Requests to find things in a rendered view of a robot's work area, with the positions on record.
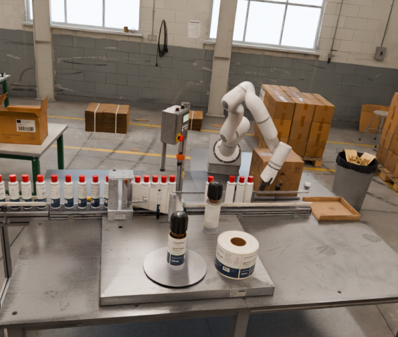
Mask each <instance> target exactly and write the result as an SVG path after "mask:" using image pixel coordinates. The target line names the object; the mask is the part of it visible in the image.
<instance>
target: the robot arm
mask: <svg viewBox="0 0 398 337"><path fill-rule="evenodd" d="M243 101H245V104H246V106H247V108H248V110H249V111H250V112H251V113H252V116H253V117H254V119H255V121H256V123H257V125H258V127H259V129H260V131H261V133H262V134H263V136H264V140H265V142H266V144H267V146H268V148H269V149H270V152H271V153H272V157H271V159H270V161H269V163H268V165H267V166H266V168H265V169H264V171H263V172H262V174H261V178H262V182H261V185H260V186H259V188H258V189H259V190H260V191H264V189H265V187H266V186H269V185H270V184H272V182H273V181H274V179H275V177H276V175H277V173H278V171H279V169H281V167H282V165H283V164H284V161H285V160H286V158H287V156H288V155H289V153H290V151H291V150H292V147H291V146H289V145H288V144H286V143H284V142H279V140H278V137H277V135H278V132H277V130H276V127H275V126H274V123H273V121H272V119H271V117H270V115H269V113H268V111H267V109H266V107H265V105H264V103H263V102H262V100H261V99H260V98H259V97H257V96H256V93H255V88H254V86H253V84H252V83H251V82H242V83H241V84H239V85H238V86H236V87H235V88H234V89H232V90H231V91H230V92H228V93H226V95H224V97H223V98H222V100H221V105H222V106H223V108H224V109H225V110H227V111H228V117H227V119H226V121H225V122H224V124H223V126H222V128H221V130H220V137H221V140H220V141H219V142H218V143H217V144H216V146H215V153H216V155H217V157H218V158H220V159H221V160H223V161H232V160H234V159H236V158H237V156H238V154H239V147H238V145H237V144H238V142H239V141H240V140H241V139H242V138H243V137H244V136H245V134H246V133H247V132H248V130H249V129H250V122H249V120H248V119H247V118H246V117H244V116H243V111H244V109H243V106H242V105H241V103H242V102H243Z"/></svg>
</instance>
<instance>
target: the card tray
mask: <svg viewBox="0 0 398 337"><path fill-rule="evenodd" d="M302 201H306V202H307V203H312V206H310V207H311V209H312V211H311V213H312V214H313V215H314V216H315V217H316V218H317V219H318V220H319V221H346V220H360V217H361V214H360V213H358V212H357V211H356V210H355V209H354V208H353V207H352V206H350V205H349V204H348V203H347V202H346V201H345V200H344V199H343V198H342V197H303V198H302Z"/></svg>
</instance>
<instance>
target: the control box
mask: <svg viewBox="0 0 398 337"><path fill-rule="evenodd" d="M175 108H179V112H176V111H175ZM187 112H189V109H188V108H185V109H184V110H182V109H181V107H180V106H177V105H175V106H172V107H170V108H167V109H166V110H163V113H162V123H161V142H164V143H167V144H172V145H176V144H177V143H179V142H180V141H179V140H178V136H180V135H183V137H184V139H185V138H186V137H187V131H188V129H186V130H185V131H183V132H181V129H182V126H183V125H185V124H186V123H189V121H186V122H185V123H183V115H184V114H185V113H187ZM182 123H183V124H182Z"/></svg>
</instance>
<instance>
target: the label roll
mask: <svg viewBox="0 0 398 337"><path fill-rule="evenodd" d="M258 248H259V243H258V240H257V239H256V238H255V237H254V236H252V235H250V234H249V233H245V232H243V231H226V232H223V233H222V234H220V235H219V237H218V240H217V249H216V254H215V263H214V265H215V268H216V270H217V271H218V272H219V273H220V274H221V275H224V276H225V277H228V278H231V279H245V278H248V277H250V276H251V275H252V274H253V273H254V269H255V265H256V258H257V254H258Z"/></svg>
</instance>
